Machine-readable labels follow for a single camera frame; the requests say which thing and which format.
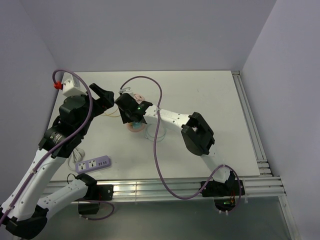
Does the yellow charger cable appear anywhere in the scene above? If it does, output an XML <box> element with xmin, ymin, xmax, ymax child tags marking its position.
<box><xmin>101</xmin><ymin>107</ymin><xmax>122</xmax><ymax>118</ymax></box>

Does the purple power strip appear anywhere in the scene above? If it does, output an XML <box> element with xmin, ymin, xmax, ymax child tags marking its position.
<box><xmin>75</xmin><ymin>155</ymin><xmax>112</xmax><ymax>174</ymax></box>

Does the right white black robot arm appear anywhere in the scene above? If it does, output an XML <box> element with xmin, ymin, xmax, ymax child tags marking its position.
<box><xmin>115</xmin><ymin>92</ymin><xmax>238</xmax><ymax>195</ymax></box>

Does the thin teal charger cable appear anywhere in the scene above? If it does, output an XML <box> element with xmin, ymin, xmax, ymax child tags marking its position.
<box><xmin>144</xmin><ymin>124</ymin><xmax>167</xmax><ymax>143</ymax></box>

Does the aluminium front rail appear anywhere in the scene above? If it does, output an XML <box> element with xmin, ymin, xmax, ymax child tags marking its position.
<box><xmin>42</xmin><ymin>176</ymin><xmax>287</xmax><ymax>206</ymax></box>

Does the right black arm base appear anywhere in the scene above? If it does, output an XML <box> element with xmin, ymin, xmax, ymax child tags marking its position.
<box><xmin>200</xmin><ymin>179</ymin><xmax>246</xmax><ymax>212</ymax></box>

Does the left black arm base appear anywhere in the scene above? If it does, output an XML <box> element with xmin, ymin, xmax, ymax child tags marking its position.
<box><xmin>77</xmin><ymin>184</ymin><xmax>114</xmax><ymax>216</ymax></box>

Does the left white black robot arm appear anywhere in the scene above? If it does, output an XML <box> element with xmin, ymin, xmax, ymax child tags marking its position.
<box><xmin>0</xmin><ymin>83</ymin><xmax>115</xmax><ymax>240</ymax></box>

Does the aluminium side rail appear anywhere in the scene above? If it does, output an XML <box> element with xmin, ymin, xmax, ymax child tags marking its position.
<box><xmin>231</xmin><ymin>71</ymin><xmax>273</xmax><ymax>177</ymax></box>

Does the round pink power strip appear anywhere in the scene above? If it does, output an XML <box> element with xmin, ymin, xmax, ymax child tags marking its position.
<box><xmin>126</xmin><ymin>122</ymin><xmax>146</xmax><ymax>133</ymax></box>

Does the teal charger plug with cable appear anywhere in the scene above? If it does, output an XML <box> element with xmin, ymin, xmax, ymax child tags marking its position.
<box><xmin>132</xmin><ymin>122</ymin><xmax>142</xmax><ymax>129</ymax></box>

